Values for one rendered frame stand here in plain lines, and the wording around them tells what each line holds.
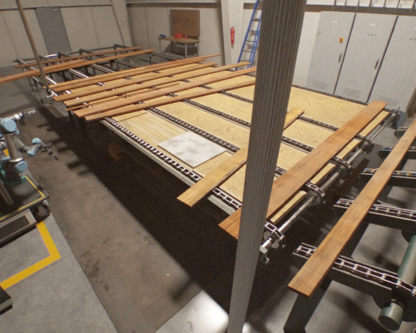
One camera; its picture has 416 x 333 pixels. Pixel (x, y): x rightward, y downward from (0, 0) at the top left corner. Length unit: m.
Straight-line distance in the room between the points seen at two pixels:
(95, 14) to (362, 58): 11.97
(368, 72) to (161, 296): 6.19
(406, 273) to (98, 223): 2.82
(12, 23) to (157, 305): 12.82
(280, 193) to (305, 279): 0.77
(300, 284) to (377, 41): 5.94
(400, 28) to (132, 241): 6.26
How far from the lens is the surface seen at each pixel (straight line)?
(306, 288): 1.45
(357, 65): 6.90
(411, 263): 1.83
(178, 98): 3.94
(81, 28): 14.44
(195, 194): 1.93
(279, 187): 2.08
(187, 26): 10.91
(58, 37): 14.00
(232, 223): 1.72
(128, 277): 2.59
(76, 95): 4.64
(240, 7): 9.11
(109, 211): 3.24
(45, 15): 13.88
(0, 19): 13.77
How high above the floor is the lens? 2.15
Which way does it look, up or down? 35 degrees down
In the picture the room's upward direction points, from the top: straight up
